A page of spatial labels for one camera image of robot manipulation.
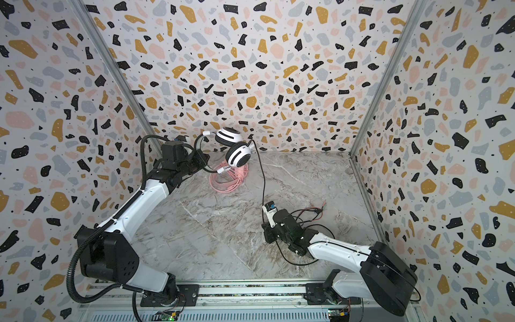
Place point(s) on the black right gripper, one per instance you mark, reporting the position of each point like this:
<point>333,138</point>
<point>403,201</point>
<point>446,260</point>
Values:
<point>275,227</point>

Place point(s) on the pink headphones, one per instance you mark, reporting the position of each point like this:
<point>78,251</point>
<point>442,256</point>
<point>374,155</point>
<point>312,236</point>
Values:
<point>227,179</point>

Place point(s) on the white black headphones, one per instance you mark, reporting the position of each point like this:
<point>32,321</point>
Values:
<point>237,156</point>

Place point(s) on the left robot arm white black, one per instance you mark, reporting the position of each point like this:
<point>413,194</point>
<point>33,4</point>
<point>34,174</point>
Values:
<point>106,252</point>

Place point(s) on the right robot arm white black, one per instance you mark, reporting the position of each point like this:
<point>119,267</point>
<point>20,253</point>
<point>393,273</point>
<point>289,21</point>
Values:
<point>364,272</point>

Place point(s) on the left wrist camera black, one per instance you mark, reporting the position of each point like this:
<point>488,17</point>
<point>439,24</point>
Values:
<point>177,150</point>

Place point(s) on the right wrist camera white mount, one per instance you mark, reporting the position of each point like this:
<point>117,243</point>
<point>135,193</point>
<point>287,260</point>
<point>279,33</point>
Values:
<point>270,210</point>

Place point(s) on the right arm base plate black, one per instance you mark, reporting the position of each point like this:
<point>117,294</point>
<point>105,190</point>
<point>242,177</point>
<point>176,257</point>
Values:
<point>318,294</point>

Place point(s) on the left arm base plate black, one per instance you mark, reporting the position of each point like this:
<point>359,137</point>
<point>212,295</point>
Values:
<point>182,295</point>

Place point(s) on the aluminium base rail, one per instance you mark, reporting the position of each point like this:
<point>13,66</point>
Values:
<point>244,300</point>

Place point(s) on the aluminium corner post left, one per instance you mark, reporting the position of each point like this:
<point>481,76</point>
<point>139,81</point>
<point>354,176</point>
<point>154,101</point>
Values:
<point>108,64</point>

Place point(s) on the aluminium corner post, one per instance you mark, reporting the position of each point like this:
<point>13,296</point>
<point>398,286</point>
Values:
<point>108,64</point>
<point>414,16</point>

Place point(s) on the aluminium corner post right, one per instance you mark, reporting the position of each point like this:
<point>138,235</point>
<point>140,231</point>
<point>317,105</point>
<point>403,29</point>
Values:
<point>414,16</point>

